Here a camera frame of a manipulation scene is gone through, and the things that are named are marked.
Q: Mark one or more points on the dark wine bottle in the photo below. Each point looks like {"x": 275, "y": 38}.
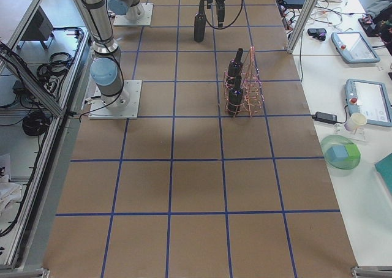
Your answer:
{"x": 235, "y": 66}
{"x": 200, "y": 23}

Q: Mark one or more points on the dark wine bottle in rack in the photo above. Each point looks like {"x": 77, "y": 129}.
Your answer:
{"x": 235, "y": 66}

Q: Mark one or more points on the blue teach pendant far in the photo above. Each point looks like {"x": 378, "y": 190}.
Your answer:
{"x": 354, "y": 48}

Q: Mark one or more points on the blue teach pendant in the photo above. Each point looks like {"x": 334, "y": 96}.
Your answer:
{"x": 354, "y": 48}
{"x": 370, "y": 98}

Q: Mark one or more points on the black power adapter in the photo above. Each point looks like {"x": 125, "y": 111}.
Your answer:
{"x": 324, "y": 117}

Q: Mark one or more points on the blue teach pendant near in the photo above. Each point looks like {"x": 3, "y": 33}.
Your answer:
{"x": 370, "y": 98}

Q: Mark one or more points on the paper cup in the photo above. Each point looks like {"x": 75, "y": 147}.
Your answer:
{"x": 355, "y": 121}

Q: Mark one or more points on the blue foam cube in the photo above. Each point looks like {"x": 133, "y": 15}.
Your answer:
{"x": 336, "y": 153}

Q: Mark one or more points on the green plastic bowl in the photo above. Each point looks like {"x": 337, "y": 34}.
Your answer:
{"x": 332, "y": 140}

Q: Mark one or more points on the green foam cube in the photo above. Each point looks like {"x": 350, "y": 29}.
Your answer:
{"x": 352, "y": 151}

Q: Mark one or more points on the copper wire wine rack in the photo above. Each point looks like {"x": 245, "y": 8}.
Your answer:
{"x": 251, "y": 84}

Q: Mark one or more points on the aluminium frame post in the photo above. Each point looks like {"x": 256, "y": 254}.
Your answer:
{"x": 300, "y": 25}

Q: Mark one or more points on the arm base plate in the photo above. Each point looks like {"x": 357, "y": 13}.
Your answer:
{"x": 140, "y": 15}
{"x": 126, "y": 106}

